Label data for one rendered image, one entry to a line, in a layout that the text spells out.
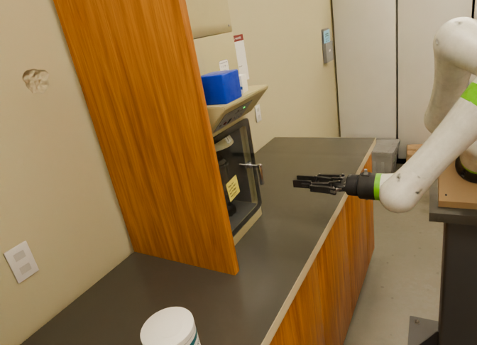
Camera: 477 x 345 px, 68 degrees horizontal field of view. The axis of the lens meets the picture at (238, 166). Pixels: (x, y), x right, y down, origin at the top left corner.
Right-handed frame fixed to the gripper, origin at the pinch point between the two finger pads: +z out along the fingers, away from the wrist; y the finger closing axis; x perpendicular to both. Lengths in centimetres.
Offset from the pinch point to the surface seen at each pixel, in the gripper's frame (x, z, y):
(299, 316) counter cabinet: 40.8, -3.6, 26.3
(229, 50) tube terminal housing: -51, 23, 0
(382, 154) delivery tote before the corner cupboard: 82, 12, -240
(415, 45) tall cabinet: -14, -13, -284
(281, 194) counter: 20.2, 22.3, -24.7
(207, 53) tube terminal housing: -51, 23, 14
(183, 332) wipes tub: 6, 4, 72
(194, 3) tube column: -67, 23, 16
